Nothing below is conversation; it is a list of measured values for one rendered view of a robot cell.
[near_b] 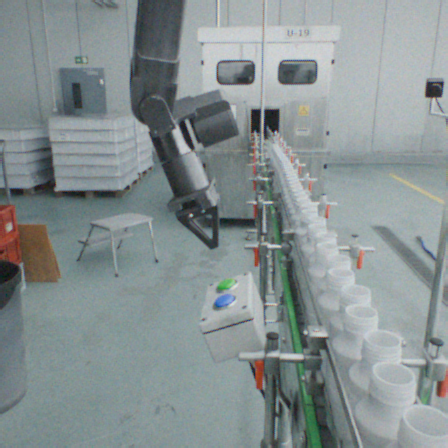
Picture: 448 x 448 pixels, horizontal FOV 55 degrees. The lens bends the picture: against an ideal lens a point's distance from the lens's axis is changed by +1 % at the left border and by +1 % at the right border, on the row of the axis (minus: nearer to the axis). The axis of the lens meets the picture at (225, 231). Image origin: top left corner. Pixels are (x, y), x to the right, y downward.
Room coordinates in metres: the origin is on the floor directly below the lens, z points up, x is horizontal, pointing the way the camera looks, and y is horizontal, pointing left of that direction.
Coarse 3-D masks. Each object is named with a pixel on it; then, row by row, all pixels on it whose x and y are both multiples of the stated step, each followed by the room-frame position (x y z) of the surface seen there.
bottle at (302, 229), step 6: (306, 210) 0.95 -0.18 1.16; (312, 210) 0.94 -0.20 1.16; (306, 216) 0.92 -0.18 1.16; (312, 216) 0.91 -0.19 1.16; (306, 222) 0.91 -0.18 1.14; (300, 228) 0.92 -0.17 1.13; (306, 228) 0.91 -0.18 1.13; (300, 234) 0.91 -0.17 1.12; (300, 240) 0.91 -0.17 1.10; (294, 246) 0.93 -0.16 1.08; (300, 246) 0.91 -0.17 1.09; (294, 252) 0.93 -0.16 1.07; (294, 258) 0.93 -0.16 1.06; (294, 264) 0.92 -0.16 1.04
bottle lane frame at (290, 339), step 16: (272, 208) 1.65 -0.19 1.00; (272, 224) 1.45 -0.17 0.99; (288, 288) 0.89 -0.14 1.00; (288, 304) 0.81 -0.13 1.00; (288, 320) 0.76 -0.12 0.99; (288, 336) 0.76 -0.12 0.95; (288, 352) 0.74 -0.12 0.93; (288, 368) 0.73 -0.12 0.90; (304, 368) 0.59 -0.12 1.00; (288, 384) 0.73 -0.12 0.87; (304, 400) 0.52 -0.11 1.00; (304, 416) 0.50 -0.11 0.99
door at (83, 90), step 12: (60, 72) 10.43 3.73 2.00; (72, 72) 10.43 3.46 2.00; (84, 72) 10.42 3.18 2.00; (96, 72) 10.36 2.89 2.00; (72, 84) 10.43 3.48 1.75; (84, 84) 10.42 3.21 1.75; (96, 84) 10.40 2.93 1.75; (72, 96) 10.44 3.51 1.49; (84, 96) 10.42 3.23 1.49; (96, 96) 10.40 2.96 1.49; (72, 108) 10.44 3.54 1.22; (84, 108) 10.42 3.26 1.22; (96, 108) 10.41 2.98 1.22
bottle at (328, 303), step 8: (336, 272) 0.59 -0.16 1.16; (344, 272) 0.59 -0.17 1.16; (352, 272) 0.58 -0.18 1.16; (328, 280) 0.57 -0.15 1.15; (336, 280) 0.56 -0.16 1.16; (344, 280) 0.56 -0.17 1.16; (352, 280) 0.56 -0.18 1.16; (328, 288) 0.57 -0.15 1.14; (336, 288) 0.56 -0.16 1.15; (320, 296) 0.58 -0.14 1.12; (328, 296) 0.57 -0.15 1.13; (336, 296) 0.56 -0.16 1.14; (320, 304) 0.57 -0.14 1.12; (328, 304) 0.56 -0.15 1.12; (336, 304) 0.55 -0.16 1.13; (320, 312) 0.57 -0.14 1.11; (328, 312) 0.55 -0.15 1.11; (328, 320) 0.55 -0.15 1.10; (328, 328) 0.55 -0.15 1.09; (320, 352) 0.56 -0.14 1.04
